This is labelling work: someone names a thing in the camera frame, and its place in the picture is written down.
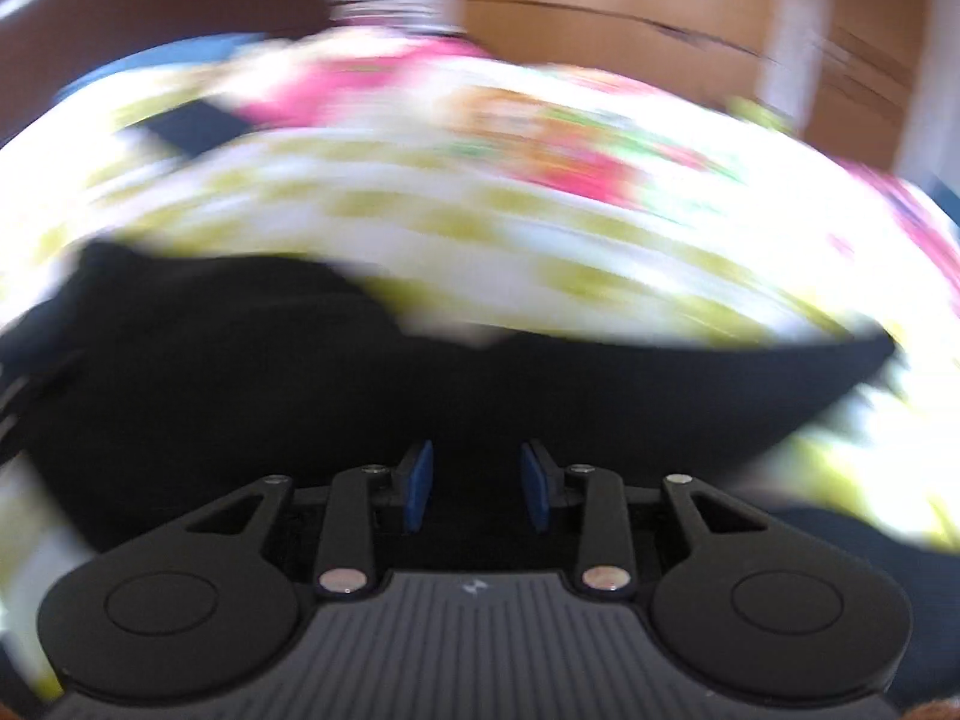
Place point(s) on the green checkered printed blanket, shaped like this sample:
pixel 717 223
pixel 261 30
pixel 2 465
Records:
pixel 450 202

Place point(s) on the blue pillow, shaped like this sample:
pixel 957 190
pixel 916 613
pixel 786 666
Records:
pixel 161 56

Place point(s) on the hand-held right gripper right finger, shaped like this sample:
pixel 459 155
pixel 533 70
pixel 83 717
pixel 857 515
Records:
pixel 534 489

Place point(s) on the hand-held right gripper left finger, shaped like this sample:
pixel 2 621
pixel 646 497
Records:
pixel 418 486

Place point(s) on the dark brown wooden headboard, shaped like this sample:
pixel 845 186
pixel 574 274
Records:
pixel 150 7

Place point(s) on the black pants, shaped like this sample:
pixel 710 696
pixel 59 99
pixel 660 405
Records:
pixel 450 390

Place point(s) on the dark blue folded cloth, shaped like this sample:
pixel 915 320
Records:
pixel 191 127

